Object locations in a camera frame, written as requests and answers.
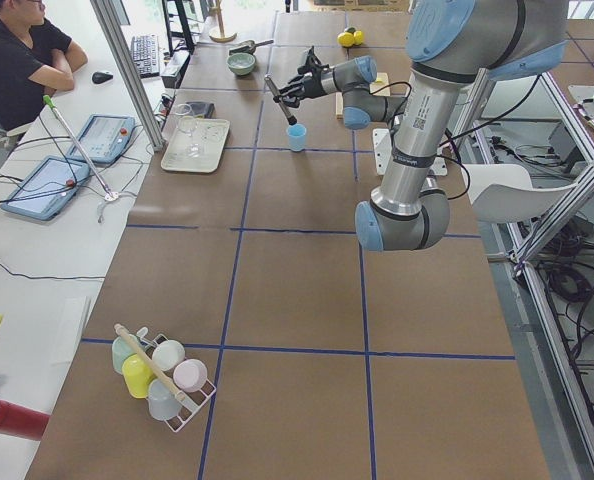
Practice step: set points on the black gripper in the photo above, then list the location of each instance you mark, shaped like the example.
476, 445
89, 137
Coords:
310, 85

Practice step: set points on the steel muddler with black tip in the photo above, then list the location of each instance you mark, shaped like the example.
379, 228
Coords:
290, 118

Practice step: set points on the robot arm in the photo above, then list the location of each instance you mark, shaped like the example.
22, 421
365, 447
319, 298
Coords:
448, 43

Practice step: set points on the light blue cup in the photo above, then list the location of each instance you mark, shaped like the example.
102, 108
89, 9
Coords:
296, 135

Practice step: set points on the yellow lemon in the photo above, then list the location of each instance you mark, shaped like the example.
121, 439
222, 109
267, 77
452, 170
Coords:
346, 39
358, 36

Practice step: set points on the wooden cutting board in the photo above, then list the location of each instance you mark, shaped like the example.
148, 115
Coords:
379, 87

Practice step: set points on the green bowl of ice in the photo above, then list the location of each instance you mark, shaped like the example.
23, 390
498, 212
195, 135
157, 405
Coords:
241, 64

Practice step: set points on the steel ice scoop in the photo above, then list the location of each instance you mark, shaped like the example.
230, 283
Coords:
249, 46

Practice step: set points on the cream bear tray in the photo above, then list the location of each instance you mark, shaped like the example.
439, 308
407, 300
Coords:
211, 135

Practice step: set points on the clear wine glass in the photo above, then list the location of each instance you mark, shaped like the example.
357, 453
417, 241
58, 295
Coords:
187, 124

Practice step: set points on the black keyboard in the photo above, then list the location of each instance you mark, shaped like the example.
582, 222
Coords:
145, 55

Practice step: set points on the black computer mouse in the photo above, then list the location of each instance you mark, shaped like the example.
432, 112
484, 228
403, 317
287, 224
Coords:
100, 77

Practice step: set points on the blue teach pendant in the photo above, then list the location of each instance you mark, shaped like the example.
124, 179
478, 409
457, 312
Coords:
106, 137
47, 189

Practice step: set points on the white chair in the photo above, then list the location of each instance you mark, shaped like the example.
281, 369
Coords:
504, 193

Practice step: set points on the person in black shirt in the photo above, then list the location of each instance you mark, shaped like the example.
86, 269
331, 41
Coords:
36, 59

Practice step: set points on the red bottle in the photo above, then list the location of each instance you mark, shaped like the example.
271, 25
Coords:
22, 422

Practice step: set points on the white wire cup rack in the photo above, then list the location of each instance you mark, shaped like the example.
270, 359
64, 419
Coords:
158, 370

